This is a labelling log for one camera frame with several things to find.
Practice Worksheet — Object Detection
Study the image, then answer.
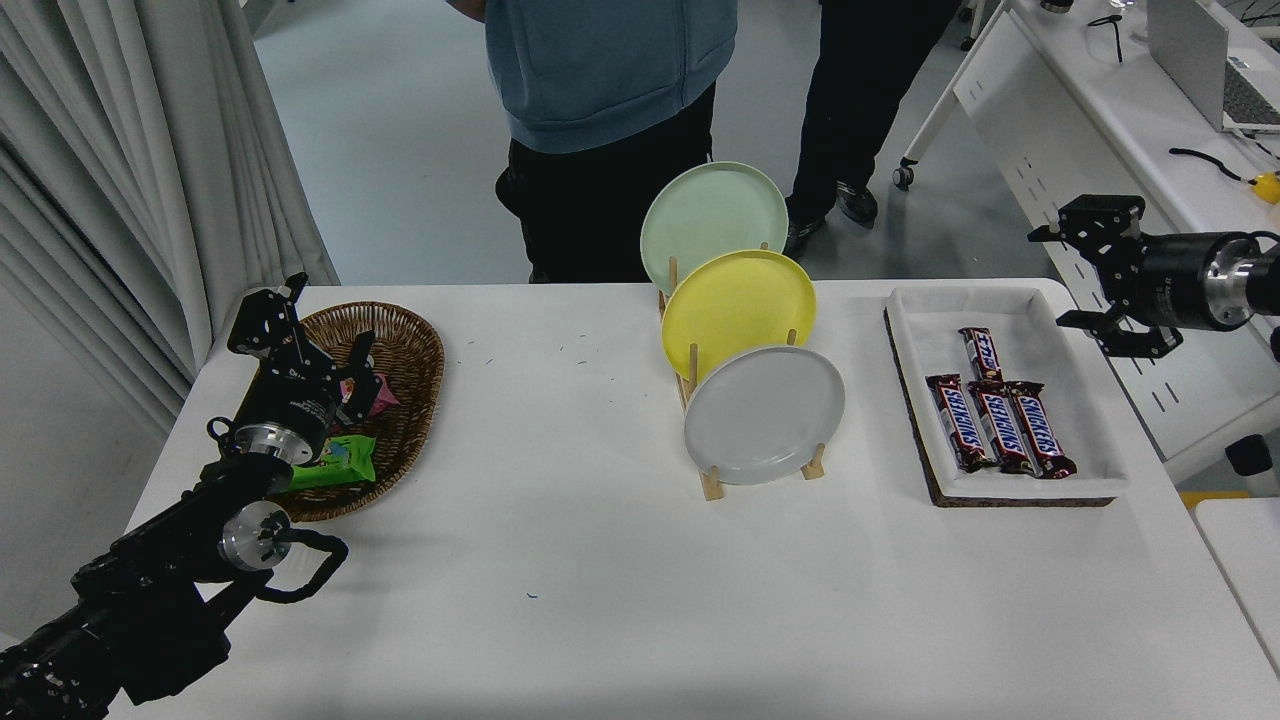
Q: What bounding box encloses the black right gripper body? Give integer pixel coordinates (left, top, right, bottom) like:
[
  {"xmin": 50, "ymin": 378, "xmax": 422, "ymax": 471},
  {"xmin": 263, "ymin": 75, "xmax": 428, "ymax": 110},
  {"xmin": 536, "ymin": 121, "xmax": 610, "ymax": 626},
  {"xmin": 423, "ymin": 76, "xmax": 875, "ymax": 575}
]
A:
[{"xmin": 1128, "ymin": 232, "xmax": 1217, "ymax": 331}]

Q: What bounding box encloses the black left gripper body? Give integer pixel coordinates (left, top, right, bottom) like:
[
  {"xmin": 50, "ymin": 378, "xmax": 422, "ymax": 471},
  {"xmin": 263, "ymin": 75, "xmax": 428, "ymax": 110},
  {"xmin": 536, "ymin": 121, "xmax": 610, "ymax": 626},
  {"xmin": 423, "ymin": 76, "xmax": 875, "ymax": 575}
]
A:
[{"xmin": 236, "ymin": 360, "xmax": 343, "ymax": 453}]

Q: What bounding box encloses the grey plate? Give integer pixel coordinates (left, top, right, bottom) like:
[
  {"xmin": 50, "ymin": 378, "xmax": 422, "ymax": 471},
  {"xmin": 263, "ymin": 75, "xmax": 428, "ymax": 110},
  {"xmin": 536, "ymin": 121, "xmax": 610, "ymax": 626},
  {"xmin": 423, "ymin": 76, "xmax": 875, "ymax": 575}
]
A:
[{"xmin": 684, "ymin": 345, "xmax": 846, "ymax": 487}]

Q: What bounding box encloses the wooden plate rack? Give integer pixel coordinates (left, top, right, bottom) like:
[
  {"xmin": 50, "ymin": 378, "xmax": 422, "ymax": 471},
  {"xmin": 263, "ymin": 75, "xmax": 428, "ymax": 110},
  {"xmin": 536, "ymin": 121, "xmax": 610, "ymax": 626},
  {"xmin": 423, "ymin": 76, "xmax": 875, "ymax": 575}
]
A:
[{"xmin": 657, "ymin": 242, "xmax": 829, "ymax": 502}]

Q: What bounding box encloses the yellow plate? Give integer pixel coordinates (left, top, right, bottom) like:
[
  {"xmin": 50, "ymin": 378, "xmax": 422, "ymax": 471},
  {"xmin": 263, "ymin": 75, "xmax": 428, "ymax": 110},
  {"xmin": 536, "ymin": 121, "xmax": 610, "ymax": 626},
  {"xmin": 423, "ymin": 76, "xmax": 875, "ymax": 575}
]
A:
[{"xmin": 661, "ymin": 249, "xmax": 817, "ymax": 383}]

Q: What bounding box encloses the pale green plate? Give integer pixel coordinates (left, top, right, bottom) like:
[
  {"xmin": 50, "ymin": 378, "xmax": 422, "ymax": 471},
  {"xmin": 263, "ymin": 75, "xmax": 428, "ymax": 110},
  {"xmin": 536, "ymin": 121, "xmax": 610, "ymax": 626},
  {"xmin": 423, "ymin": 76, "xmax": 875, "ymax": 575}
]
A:
[{"xmin": 640, "ymin": 161, "xmax": 790, "ymax": 296}]

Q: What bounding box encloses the pink snack packet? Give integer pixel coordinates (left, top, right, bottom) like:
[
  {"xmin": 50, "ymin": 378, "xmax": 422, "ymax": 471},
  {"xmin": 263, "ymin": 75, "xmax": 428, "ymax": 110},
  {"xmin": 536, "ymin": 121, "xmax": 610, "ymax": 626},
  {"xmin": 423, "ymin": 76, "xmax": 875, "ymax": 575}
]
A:
[{"xmin": 338, "ymin": 370, "xmax": 401, "ymax": 423}]

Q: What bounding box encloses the brown wicker basket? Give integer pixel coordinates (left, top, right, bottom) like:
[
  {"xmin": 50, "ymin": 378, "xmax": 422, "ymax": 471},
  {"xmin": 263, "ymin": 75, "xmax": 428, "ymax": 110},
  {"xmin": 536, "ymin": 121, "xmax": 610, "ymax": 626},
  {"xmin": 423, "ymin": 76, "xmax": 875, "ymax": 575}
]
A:
[{"xmin": 262, "ymin": 301, "xmax": 447, "ymax": 523}]

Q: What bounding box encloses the green snack packet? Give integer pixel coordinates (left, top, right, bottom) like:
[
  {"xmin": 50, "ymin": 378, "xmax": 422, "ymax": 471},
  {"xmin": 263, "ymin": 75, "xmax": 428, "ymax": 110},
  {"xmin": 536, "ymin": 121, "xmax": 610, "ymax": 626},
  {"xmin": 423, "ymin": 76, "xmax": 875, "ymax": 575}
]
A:
[{"xmin": 288, "ymin": 434, "xmax": 379, "ymax": 491}]

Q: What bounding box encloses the white desk with perforated panel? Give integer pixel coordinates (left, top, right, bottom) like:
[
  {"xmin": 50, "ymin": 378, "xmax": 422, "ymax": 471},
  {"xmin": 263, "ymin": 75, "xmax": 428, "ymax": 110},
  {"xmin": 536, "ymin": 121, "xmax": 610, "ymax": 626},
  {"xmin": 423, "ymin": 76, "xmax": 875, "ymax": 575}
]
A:
[{"xmin": 893, "ymin": 0, "xmax": 1280, "ymax": 489}]

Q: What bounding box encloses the black and white cylinder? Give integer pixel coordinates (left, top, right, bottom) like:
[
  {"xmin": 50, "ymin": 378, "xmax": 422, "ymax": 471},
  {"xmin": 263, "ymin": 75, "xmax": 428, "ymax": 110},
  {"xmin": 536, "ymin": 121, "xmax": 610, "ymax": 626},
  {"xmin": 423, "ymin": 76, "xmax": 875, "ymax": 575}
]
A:
[{"xmin": 1225, "ymin": 435, "xmax": 1279, "ymax": 498}]

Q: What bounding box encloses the silver laptop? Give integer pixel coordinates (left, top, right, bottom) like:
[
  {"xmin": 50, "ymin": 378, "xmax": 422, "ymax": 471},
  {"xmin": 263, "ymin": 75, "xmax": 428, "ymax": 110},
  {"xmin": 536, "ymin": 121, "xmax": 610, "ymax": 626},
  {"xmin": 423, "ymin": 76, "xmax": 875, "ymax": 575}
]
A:
[{"xmin": 1146, "ymin": 0, "xmax": 1280, "ymax": 135}]

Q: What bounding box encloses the white rectangular tray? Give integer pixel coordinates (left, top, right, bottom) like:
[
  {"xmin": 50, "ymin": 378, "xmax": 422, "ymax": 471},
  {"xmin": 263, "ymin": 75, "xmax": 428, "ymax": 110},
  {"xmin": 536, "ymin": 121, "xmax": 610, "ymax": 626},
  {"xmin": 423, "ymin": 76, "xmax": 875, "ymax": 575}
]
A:
[{"xmin": 884, "ymin": 286, "xmax": 1131, "ymax": 509}]

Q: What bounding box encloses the white pleated curtain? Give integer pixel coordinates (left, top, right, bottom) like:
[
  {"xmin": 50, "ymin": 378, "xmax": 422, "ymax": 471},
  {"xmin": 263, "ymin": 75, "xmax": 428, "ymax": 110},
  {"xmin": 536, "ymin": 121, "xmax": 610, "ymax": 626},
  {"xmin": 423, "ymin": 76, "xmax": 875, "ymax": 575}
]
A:
[{"xmin": 0, "ymin": 0, "xmax": 341, "ymax": 441}]

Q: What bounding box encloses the person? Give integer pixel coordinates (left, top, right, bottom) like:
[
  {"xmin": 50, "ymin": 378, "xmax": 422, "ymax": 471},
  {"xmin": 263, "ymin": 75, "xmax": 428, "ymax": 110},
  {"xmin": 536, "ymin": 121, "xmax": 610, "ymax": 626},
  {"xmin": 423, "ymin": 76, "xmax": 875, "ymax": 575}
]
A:
[
  {"xmin": 445, "ymin": 0, "xmax": 741, "ymax": 284},
  {"xmin": 783, "ymin": 0, "xmax": 961, "ymax": 259}
]

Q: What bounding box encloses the black cable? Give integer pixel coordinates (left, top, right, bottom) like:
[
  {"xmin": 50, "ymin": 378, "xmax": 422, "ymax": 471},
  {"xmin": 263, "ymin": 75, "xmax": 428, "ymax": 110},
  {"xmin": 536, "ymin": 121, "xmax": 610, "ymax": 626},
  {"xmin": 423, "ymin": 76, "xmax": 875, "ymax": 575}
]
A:
[{"xmin": 1169, "ymin": 148, "xmax": 1251, "ymax": 185}]

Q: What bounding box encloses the thin black cord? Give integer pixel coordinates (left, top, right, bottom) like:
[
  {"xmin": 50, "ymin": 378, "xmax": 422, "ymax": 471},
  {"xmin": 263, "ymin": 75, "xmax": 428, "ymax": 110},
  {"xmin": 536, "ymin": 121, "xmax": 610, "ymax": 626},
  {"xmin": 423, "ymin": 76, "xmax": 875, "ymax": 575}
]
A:
[{"xmin": 1087, "ymin": 14, "xmax": 1126, "ymax": 65}]

